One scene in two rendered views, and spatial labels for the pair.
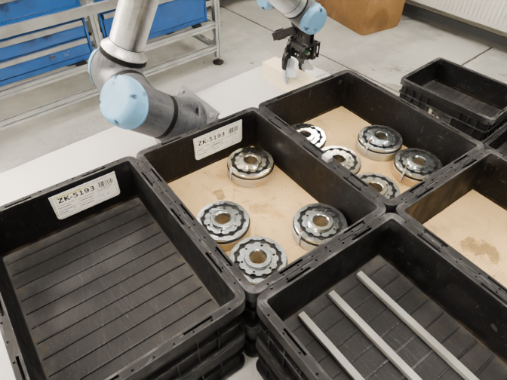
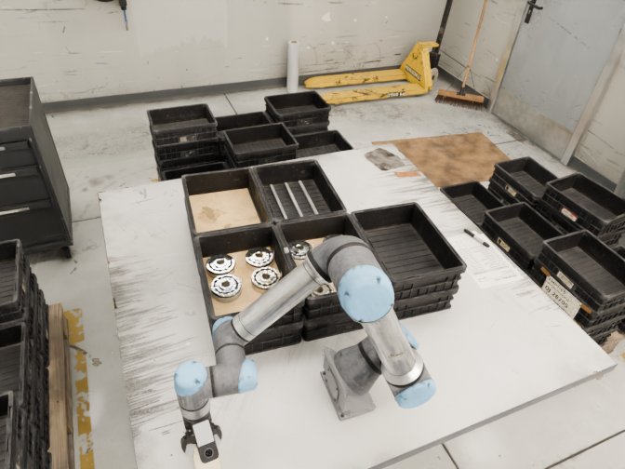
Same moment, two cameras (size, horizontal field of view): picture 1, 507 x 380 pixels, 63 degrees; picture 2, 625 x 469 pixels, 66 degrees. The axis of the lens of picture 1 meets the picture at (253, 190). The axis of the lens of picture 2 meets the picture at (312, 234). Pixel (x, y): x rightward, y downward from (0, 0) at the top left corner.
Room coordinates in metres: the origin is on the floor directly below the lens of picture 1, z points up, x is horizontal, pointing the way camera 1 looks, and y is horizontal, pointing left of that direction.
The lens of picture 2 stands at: (1.79, 0.27, 2.07)
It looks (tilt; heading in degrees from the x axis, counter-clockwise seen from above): 40 degrees down; 195
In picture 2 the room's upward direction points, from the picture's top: 5 degrees clockwise
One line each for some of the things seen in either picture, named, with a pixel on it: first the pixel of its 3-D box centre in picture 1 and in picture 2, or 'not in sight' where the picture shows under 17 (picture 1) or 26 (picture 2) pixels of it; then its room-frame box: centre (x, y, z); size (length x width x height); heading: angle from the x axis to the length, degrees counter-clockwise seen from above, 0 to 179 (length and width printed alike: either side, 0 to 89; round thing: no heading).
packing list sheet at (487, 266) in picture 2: not in sight; (481, 258); (0.11, 0.56, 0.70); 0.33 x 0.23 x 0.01; 41
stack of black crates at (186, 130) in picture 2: not in sight; (185, 146); (-0.66, -1.35, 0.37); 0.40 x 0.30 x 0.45; 131
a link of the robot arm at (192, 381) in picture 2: not in sight; (192, 384); (1.26, -0.14, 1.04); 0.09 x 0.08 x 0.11; 123
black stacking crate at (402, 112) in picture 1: (359, 147); (246, 279); (0.74, -0.24, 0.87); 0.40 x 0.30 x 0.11; 37
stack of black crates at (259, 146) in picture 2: not in sight; (260, 167); (-0.63, -0.78, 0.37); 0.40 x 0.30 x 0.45; 131
